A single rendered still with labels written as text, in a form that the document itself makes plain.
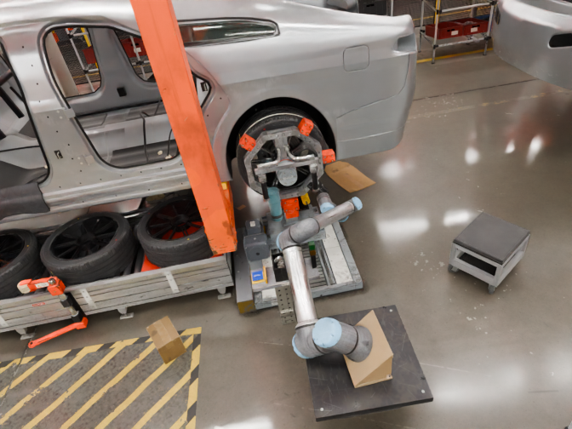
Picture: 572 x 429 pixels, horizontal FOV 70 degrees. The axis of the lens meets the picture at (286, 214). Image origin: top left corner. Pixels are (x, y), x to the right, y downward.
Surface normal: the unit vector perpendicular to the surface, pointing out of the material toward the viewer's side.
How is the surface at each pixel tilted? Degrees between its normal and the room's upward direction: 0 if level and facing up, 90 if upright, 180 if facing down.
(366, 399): 0
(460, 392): 0
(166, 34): 90
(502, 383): 0
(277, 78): 90
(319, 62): 90
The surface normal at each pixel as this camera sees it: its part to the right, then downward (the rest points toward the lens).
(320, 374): -0.13, -0.78
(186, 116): 0.15, 0.59
